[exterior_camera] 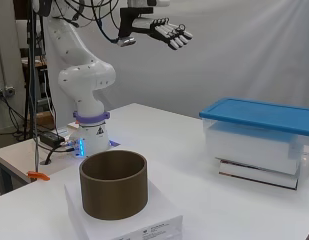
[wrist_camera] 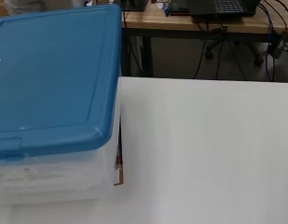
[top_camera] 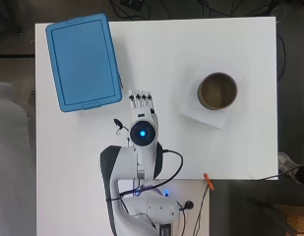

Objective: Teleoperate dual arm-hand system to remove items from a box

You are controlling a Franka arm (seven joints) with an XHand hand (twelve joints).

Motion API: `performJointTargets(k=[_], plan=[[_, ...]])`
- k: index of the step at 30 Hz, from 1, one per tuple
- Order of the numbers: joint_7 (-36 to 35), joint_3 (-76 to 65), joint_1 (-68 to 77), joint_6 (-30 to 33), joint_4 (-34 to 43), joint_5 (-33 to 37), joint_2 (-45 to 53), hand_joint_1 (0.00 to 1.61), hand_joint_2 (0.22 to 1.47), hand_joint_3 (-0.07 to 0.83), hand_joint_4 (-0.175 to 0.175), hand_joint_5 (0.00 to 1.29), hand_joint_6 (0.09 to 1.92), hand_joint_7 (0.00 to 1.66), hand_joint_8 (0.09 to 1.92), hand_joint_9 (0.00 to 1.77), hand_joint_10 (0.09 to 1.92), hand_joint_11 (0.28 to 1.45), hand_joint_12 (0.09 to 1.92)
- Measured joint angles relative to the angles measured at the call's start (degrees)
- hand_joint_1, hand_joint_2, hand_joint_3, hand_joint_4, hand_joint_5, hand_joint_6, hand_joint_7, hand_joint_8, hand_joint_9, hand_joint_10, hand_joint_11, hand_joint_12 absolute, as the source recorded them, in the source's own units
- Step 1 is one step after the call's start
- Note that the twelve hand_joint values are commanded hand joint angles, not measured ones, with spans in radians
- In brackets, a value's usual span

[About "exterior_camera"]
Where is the white side table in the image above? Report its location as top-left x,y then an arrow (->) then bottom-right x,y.
0,137 -> 82,194

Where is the stack of books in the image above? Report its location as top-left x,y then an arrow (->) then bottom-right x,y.
215,157 -> 300,191

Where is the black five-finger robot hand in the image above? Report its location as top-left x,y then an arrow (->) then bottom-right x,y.
149,17 -> 194,51

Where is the black upright pole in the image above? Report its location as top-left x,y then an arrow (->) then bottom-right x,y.
26,0 -> 40,141

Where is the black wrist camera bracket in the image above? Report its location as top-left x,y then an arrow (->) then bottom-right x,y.
117,6 -> 156,48

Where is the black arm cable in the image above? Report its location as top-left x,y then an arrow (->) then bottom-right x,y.
52,0 -> 124,45

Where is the white hanging sheet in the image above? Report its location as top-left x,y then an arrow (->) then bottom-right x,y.
43,0 -> 309,116

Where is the orange clamp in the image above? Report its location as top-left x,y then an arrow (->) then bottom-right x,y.
26,170 -> 51,182

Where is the black power adapter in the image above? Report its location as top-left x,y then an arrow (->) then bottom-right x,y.
38,130 -> 67,147

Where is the white flat box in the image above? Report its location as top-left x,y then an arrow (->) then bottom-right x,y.
63,180 -> 184,240

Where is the clear box with blue lid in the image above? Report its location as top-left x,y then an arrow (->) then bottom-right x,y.
198,96 -> 309,188

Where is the brown cardboard box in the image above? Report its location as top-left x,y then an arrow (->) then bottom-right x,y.
35,111 -> 56,130

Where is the brown round tub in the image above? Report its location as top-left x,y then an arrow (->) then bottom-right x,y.
79,149 -> 149,221

